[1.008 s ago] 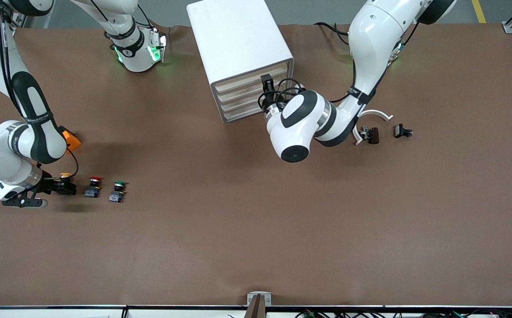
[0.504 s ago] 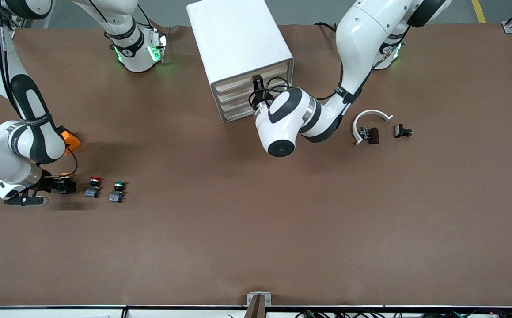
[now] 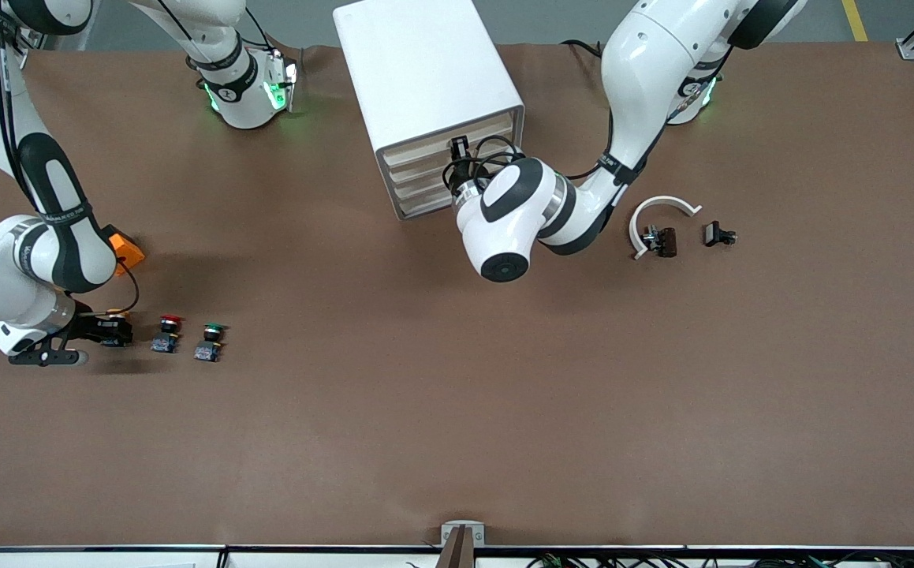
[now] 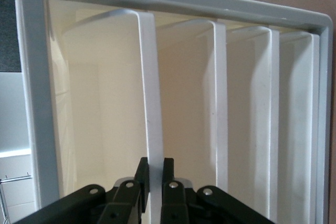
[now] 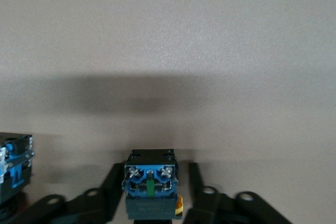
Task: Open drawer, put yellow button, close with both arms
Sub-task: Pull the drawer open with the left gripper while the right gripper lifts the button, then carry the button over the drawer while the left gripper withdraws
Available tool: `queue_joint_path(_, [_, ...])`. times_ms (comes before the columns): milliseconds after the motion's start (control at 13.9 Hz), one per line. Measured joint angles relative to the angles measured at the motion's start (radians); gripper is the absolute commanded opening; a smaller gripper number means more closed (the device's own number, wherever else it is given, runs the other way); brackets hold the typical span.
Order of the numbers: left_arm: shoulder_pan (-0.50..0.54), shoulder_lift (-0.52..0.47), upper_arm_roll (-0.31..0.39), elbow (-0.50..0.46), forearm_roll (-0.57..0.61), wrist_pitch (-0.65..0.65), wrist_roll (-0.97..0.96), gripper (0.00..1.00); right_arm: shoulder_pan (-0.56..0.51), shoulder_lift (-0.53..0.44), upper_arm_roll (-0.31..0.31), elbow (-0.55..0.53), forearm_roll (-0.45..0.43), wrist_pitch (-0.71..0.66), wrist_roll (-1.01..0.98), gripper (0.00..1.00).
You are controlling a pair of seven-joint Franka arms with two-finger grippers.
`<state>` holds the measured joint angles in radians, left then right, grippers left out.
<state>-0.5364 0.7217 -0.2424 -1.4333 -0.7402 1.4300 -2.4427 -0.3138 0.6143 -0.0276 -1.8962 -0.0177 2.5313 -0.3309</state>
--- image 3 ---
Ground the yellow push button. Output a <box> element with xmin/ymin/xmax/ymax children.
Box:
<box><xmin>106</xmin><ymin>308</ymin><xmax>132</xmax><ymax>348</ymax></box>

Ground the red push button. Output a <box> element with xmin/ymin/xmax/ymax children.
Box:
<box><xmin>151</xmin><ymin>314</ymin><xmax>185</xmax><ymax>354</ymax></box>

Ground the orange button box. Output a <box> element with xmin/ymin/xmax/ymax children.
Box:
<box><xmin>106</xmin><ymin>225</ymin><xmax>146</xmax><ymax>277</ymax></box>

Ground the green push button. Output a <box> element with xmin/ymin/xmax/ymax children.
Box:
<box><xmin>193</xmin><ymin>323</ymin><xmax>227</xmax><ymax>363</ymax></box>

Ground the white curved plastic part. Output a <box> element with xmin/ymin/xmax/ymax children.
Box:
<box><xmin>630</xmin><ymin>195</ymin><xmax>702</xmax><ymax>260</ymax></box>

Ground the brown table mat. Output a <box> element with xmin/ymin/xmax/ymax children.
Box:
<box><xmin>0</xmin><ymin>41</ymin><xmax>914</xmax><ymax>549</ymax></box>

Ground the black base cable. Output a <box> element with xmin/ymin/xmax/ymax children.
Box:
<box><xmin>561</xmin><ymin>38</ymin><xmax>609</xmax><ymax>61</ymax></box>

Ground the table edge rail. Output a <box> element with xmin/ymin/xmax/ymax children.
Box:
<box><xmin>0</xmin><ymin>543</ymin><xmax>914</xmax><ymax>568</ymax></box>

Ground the grey camera bracket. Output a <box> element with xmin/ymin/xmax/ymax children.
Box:
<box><xmin>441</xmin><ymin>521</ymin><xmax>485</xmax><ymax>568</ymax></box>

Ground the cable bundle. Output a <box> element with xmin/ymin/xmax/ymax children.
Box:
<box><xmin>528</xmin><ymin>552</ymin><xmax>914</xmax><ymax>568</ymax></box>

